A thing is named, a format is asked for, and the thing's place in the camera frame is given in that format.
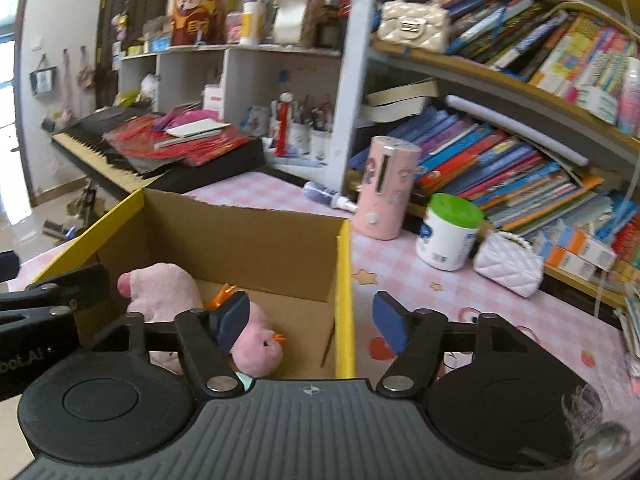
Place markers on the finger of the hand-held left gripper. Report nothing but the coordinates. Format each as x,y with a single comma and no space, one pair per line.
45,314
75,280

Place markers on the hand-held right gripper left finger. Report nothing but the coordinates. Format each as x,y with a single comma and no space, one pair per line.
234,318

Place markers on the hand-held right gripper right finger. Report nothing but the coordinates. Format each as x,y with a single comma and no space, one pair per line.
390,321

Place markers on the pink plush toy orange antlers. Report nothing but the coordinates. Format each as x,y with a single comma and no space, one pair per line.
252,347

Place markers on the cardboard box yellow edges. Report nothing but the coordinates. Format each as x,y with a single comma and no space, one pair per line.
240,240

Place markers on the large pink plush toy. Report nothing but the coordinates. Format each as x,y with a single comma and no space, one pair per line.
155,290

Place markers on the white jar green lid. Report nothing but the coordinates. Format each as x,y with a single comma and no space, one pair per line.
447,240

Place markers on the pink cylindrical container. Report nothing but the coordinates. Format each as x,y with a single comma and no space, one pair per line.
385,190

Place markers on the white quilted pearl handbag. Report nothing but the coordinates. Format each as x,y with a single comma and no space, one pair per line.
507,262

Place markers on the black electronic keyboard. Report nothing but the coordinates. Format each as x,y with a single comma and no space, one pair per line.
100,150

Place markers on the glue bottle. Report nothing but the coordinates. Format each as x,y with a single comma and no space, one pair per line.
325,195

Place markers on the stack of red paper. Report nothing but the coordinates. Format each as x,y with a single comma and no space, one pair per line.
150,142

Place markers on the row of colourful books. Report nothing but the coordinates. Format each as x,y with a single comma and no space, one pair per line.
550,55
490,170

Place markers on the white pen cup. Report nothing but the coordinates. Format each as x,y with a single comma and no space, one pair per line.
300,140
321,145

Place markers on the white notebook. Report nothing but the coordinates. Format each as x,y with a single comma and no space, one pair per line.
195,128

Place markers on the orange white cartons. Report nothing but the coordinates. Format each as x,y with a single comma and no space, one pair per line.
575,252

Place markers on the red tassel ornament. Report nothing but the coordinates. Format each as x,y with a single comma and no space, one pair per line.
285,125

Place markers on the dark hanging tote bag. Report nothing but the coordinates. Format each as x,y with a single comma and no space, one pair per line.
42,80

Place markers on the small hanging pouch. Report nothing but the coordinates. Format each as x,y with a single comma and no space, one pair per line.
85,75

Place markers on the white open book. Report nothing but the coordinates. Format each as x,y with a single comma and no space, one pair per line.
400,100

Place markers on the white rolled paper tube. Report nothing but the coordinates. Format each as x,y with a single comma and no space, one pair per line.
515,127

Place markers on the grey fluffy pompom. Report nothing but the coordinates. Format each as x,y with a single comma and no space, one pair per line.
595,430

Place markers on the white cubby shelf unit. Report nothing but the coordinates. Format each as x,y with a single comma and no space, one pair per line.
260,75

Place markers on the wooden bookshelf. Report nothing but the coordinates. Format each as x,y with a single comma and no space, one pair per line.
500,80

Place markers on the cartoon figure poster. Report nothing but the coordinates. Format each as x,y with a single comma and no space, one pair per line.
192,15

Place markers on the white bottle yellow label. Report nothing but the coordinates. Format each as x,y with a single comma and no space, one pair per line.
251,22

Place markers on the cream quilted pearl handbag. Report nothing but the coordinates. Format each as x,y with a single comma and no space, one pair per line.
412,25

